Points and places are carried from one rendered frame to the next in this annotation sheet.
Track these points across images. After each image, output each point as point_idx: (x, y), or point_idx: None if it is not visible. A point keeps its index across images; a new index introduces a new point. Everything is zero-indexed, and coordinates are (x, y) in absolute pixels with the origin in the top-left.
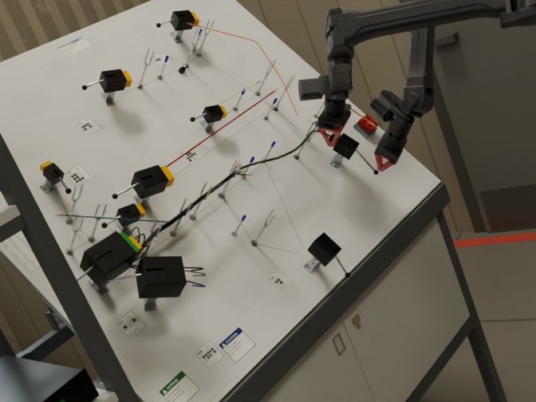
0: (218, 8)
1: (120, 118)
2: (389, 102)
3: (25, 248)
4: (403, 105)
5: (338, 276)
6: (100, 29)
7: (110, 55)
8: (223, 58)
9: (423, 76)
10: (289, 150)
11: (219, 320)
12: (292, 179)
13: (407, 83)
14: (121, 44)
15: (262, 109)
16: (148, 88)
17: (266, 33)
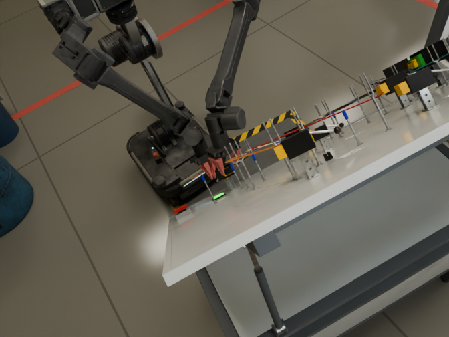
0: (208, 234)
1: (417, 111)
2: (191, 128)
3: None
4: (191, 118)
5: None
6: (438, 124)
7: (423, 122)
8: (264, 192)
9: (170, 105)
10: (264, 176)
11: (370, 116)
12: (278, 167)
13: (178, 112)
14: (403, 134)
15: (262, 182)
16: (377, 134)
17: (176, 239)
